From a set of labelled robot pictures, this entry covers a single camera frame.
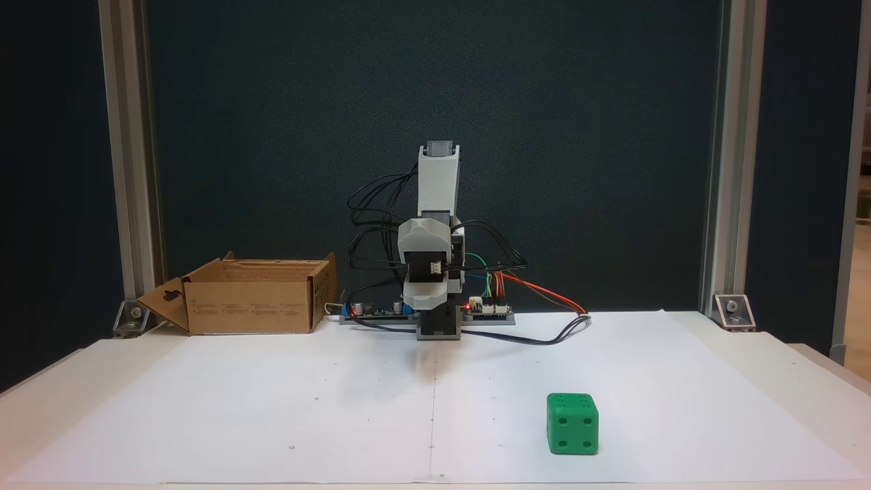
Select grey wide fixed gripper jaw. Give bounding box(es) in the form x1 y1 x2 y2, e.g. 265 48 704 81
403 283 450 308

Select green die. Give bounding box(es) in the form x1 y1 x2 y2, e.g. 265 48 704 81
546 393 600 455

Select blue power circuit board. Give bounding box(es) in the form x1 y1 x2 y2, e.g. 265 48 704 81
340 298 417 324

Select motor driver circuit board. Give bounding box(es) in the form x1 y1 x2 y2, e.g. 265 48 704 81
463 297 516 324

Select brown cardboard box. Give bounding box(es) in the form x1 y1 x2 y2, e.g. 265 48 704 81
137 252 339 336

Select green jumper wire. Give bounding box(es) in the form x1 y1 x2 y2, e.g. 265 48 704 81
464 252 493 300

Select black arm servo cable bundle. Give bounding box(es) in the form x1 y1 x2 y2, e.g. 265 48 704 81
346 170 529 290

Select black base cable with connector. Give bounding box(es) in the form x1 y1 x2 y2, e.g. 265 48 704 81
342 312 592 347

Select orange and red wires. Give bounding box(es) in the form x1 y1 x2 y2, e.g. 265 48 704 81
495 269 588 316

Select metal corner bracket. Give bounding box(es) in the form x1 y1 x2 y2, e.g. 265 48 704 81
712 293 757 333
112 299 154 339

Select aluminium frame post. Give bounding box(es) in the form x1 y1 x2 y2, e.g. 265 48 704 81
700 0 768 312
99 0 168 305

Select light grey vertical frame bar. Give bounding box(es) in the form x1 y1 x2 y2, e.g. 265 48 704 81
831 0 871 366

